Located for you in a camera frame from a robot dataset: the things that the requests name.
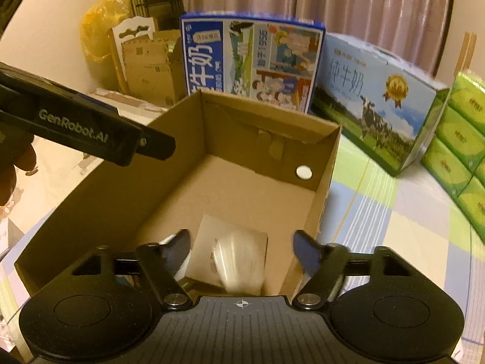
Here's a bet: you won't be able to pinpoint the pink beige curtain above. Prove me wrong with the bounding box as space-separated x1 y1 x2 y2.
178 0 459 80

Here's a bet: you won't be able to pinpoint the translucent plastic cup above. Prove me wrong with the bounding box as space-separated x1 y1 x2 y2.
188 214 270 297

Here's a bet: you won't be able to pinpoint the blue cartoon milk carton box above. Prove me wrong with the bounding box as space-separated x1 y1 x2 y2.
179 12 326 114

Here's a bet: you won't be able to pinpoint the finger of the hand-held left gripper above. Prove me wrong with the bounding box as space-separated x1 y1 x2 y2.
133 124 177 162
72 92 121 117

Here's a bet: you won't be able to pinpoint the yellow plastic bag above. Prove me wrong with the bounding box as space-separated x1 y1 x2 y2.
80 0 133 63

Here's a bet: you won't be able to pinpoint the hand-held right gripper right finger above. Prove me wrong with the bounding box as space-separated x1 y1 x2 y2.
293 229 412 310

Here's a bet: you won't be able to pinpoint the cow print milk carton box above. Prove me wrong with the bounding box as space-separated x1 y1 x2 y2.
310 32 451 177

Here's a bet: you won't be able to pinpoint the stack of green tissue packs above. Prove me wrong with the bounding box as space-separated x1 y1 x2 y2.
420 70 485 243

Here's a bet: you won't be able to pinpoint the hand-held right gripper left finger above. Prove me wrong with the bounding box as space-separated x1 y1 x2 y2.
72 228 194 310

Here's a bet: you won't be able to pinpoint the person's left hand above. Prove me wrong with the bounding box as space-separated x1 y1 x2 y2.
0 133 38 207

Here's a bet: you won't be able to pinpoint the brown cardboard box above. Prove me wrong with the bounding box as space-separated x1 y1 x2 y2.
14 91 342 298

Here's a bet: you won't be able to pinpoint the flattened cardboard pieces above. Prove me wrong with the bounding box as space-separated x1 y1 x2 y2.
110 17 188 107

